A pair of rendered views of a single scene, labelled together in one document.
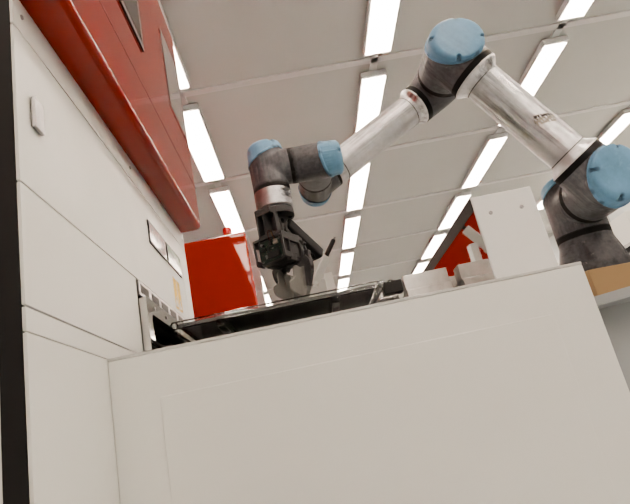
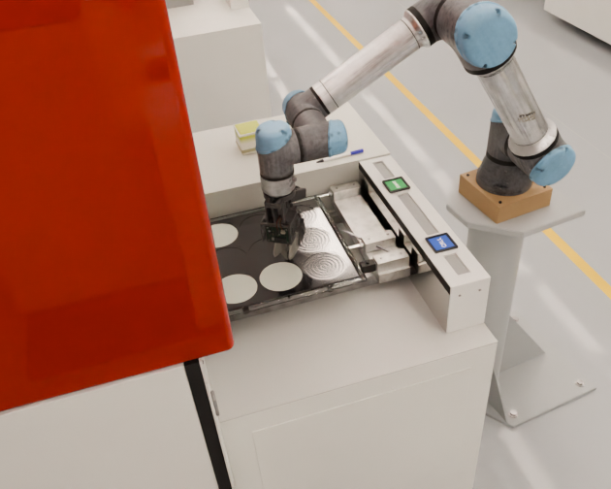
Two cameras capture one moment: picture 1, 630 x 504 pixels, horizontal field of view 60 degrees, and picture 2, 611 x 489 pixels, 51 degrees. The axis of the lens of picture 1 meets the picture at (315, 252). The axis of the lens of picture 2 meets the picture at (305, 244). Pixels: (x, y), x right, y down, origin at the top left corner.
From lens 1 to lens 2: 1.24 m
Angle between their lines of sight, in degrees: 57
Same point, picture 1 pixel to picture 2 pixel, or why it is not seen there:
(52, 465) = not seen: outside the picture
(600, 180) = (539, 178)
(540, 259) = (476, 317)
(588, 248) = (506, 178)
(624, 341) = (498, 241)
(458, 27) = (497, 28)
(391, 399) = (375, 412)
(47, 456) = not seen: outside the picture
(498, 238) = (458, 309)
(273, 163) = (285, 160)
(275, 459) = (312, 442)
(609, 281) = (508, 212)
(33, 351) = not seen: outside the picture
